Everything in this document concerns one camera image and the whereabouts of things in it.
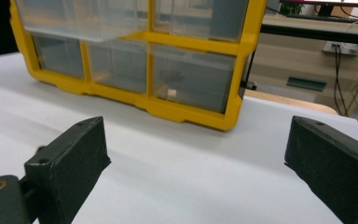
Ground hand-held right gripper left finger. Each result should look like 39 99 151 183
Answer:
23 116 112 224

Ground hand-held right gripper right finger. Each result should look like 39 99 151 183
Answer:
283 115 358 224

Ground clear plastic drawer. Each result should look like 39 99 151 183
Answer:
14 0 152 43

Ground yellow black drawer organizer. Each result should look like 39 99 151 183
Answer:
8 0 269 132

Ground white power strip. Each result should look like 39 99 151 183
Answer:
322 41 358 56

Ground black keyboard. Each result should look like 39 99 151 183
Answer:
287 13 358 24

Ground beige desk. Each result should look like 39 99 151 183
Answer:
262 13 358 35

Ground set of clear organizer drawers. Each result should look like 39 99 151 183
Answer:
31 0 250 115

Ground green plant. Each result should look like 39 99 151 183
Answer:
279 2 304 16

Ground bundle of black wall cables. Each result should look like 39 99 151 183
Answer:
333 45 351 117

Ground dark wall vent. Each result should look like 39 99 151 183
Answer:
286 76 328 92

